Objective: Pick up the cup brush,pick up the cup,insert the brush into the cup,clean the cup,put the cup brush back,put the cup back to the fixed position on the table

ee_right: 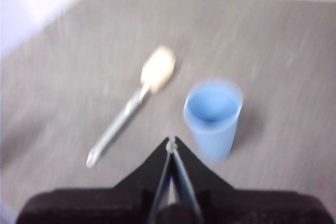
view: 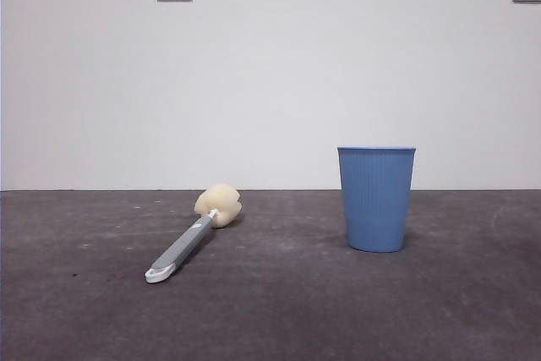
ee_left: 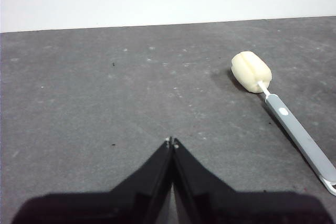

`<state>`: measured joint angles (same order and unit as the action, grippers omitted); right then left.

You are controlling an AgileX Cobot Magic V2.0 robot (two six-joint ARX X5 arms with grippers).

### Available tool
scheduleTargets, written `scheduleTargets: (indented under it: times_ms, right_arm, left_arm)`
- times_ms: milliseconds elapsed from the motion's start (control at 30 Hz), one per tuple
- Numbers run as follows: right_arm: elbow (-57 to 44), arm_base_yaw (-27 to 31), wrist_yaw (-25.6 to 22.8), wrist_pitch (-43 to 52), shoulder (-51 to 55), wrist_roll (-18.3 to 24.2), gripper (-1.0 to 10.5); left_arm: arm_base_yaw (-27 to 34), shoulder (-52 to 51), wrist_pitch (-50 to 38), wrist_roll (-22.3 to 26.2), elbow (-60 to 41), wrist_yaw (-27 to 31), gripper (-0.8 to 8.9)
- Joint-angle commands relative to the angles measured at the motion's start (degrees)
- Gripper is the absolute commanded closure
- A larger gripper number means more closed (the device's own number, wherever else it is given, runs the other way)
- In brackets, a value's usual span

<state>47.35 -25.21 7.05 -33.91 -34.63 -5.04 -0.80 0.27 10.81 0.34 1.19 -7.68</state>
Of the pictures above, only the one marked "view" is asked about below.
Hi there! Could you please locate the blue ribbed plastic cup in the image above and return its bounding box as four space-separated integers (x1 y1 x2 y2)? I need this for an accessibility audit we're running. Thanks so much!
336 145 418 254

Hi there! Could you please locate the grey-handled sponge cup brush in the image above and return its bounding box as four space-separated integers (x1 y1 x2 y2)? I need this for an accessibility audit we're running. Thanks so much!
144 183 243 284

